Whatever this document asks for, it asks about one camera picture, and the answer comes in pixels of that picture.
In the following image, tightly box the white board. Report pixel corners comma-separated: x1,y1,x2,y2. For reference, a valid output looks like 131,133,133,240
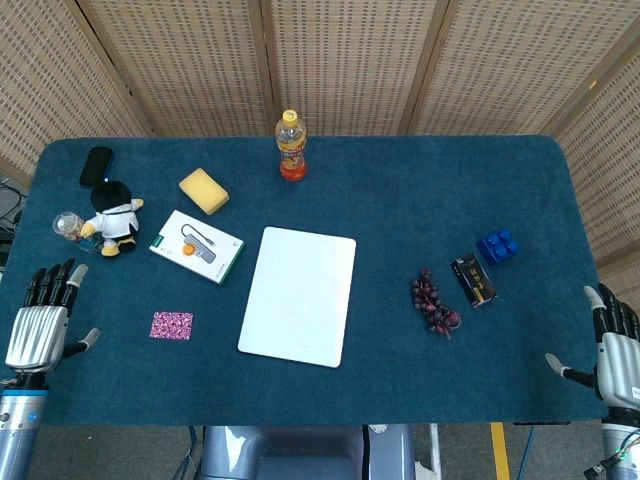
236,225,358,370

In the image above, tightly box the robot right five-finger hand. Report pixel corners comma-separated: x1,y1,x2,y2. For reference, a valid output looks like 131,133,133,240
544,282,640,413

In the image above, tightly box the yellow floor tape strip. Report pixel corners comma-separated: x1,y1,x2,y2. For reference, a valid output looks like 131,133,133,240
489,421,512,480

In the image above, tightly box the penguin plush toy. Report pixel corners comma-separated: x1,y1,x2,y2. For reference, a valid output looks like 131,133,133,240
79,180,146,259

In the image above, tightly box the blue building block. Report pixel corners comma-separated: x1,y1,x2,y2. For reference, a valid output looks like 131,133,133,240
475,228,522,267

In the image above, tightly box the wrist cable with connector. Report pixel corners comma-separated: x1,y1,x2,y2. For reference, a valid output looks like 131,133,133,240
583,430,635,477

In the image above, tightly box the white green product box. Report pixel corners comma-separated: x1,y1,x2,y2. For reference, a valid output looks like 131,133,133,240
148,209,247,287

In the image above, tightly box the blue carpet table mat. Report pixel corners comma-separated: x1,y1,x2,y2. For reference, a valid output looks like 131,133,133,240
0,134,609,428

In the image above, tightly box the robot left five-finger hand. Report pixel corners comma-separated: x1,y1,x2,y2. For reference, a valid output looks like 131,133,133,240
4,257,102,376

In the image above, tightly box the clear plastic cup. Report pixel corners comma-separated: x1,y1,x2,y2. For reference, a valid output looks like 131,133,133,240
52,211,103,254

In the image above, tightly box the purple grape bunch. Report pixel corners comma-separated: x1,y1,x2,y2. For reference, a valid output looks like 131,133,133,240
410,267,463,342

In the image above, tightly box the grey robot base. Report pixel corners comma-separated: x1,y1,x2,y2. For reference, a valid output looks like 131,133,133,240
199,424,417,480

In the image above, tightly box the orange drink bottle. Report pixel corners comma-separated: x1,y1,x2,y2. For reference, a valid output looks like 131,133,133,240
275,109,309,184

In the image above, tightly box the yellow sponge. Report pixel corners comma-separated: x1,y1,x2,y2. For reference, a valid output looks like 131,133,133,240
178,167,231,217

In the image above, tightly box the white table leg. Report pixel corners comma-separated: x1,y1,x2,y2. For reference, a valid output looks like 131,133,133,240
413,424,443,477

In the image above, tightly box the pink patterned card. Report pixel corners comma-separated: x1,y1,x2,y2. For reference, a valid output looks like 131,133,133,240
149,310,195,343

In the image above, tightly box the blue cable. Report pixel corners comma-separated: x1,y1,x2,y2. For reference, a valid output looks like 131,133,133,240
180,425,202,480

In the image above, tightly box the black cable bundle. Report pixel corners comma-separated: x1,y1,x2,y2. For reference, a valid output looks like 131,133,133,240
0,177,27,244

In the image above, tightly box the woven wooden folding screen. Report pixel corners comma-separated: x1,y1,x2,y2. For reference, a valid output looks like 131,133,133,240
0,0,640,301

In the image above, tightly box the black gold carton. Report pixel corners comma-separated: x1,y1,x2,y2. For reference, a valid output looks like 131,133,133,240
449,252,499,309

